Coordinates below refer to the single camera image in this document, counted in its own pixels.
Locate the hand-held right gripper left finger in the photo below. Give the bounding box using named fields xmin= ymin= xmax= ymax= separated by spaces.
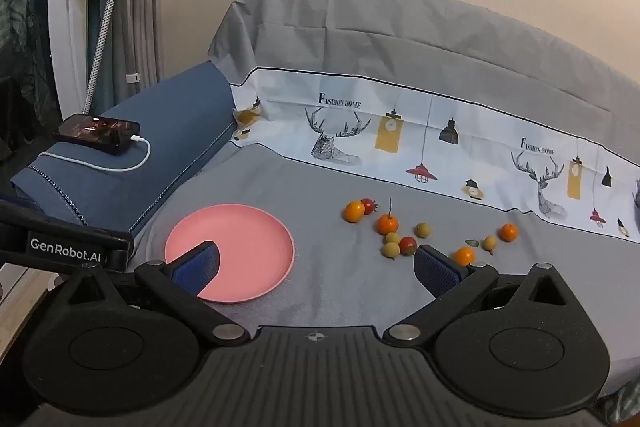
xmin=50 ymin=241 xmax=251 ymax=348

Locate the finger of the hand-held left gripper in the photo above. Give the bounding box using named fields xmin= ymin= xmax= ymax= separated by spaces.
xmin=102 ymin=232 xmax=135 ymax=273

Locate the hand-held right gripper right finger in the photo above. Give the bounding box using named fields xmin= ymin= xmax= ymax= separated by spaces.
xmin=382 ymin=244 xmax=576 ymax=348

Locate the pink plate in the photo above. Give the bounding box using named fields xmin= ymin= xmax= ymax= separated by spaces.
xmin=164 ymin=204 xmax=295 ymax=305

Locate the black smartphone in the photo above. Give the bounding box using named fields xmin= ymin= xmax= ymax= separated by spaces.
xmin=52 ymin=113 xmax=141 ymax=156

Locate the blue denim cushion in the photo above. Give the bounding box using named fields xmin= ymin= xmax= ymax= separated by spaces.
xmin=10 ymin=61 xmax=238 ymax=235

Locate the grey curtain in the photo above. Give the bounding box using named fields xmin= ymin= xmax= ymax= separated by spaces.
xmin=112 ymin=0 xmax=168 ymax=102

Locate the grey printed bed sheet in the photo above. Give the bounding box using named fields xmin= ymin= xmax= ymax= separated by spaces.
xmin=132 ymin=0 xmax=640 ymax=408

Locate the white charging cable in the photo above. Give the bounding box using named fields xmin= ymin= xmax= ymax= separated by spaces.
xmin=42 ymin=134 xmax=152 ymax=172

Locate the white door frame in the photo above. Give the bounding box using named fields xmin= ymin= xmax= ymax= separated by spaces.
xmin=47 ymin=0 xmax=93 ymax=118

